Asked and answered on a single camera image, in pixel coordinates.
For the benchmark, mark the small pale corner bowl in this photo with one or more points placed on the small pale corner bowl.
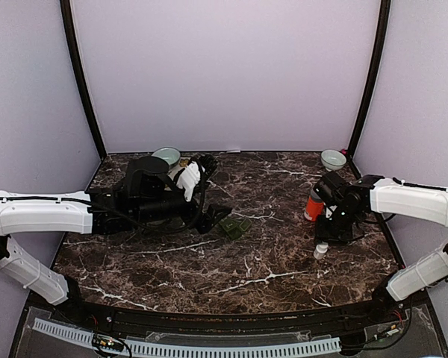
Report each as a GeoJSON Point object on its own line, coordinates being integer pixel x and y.
{"type": "Point", "coordinates": [332, 160]}

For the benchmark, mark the black front table rail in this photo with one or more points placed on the black front table rail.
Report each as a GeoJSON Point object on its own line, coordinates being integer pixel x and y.
{"type": "Point", "coordinates": [113, 313]}

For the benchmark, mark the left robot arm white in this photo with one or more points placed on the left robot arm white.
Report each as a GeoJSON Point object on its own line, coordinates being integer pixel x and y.
{"type": "Point", "coordinates": [150, 197]}

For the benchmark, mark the grey slotted cable duct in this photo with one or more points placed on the grey slotted cable duct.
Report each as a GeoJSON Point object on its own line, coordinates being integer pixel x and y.
{"type": "Point", "coordinates": [181, 345]}

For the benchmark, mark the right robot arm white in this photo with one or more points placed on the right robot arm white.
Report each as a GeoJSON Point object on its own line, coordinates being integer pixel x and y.
{"type": "Point", "coordinates": [348, 203]}

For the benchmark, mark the small white pill bottle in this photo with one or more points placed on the small white pill bottle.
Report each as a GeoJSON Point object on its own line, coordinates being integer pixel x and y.
{"type": "Point", "coordinates": [321, 250]}

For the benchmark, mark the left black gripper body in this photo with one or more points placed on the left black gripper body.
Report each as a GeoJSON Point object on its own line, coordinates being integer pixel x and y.
{"type": "Point", "coordinates": [193, 220]}

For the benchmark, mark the orange pill bottle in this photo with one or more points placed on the orange pill bottle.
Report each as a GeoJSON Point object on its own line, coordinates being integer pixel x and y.
{"type": "Point", "coordinates": [313, 209]}

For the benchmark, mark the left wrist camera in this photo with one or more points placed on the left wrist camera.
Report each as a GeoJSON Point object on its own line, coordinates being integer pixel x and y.
{"type": "Point", "coordinates": [200, 168]}

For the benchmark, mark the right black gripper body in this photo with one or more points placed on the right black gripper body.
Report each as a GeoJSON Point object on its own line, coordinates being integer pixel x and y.
{"type": "Point", "coordinates": [337, 230]}

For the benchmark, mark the square floral ceramic plate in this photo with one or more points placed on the square floral ceramic plate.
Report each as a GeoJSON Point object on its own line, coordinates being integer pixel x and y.
{"type": "Point", "coordinates": [182, 164]}

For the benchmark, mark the black corner frame post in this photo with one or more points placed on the black corner frame post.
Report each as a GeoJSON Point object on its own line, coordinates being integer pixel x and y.
{"type": "Point", "coordinates": [373, 71]}
{"type": "Point", "coordinates": [80, 80]}

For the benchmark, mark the teal ceramic bowl on plate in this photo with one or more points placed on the teal ceramic bowl on plate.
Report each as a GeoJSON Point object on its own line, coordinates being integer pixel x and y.
{"type": "Point", "coordinates": [170, 155]}

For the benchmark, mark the grey bottle cap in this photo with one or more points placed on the grey bottle cap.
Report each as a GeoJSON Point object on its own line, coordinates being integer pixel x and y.
{"type": "Point", "coordinates": [315, 196]}

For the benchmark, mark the black left corner frame post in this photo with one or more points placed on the black left corner frame post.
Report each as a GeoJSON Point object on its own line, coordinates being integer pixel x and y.
{"type": "Point", "coordinates": [80, 80]}

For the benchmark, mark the black right corner frame post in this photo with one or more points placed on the black right corner frame post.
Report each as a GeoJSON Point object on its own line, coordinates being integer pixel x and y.
{"type": "Point", "coordinates": [373, 71]}

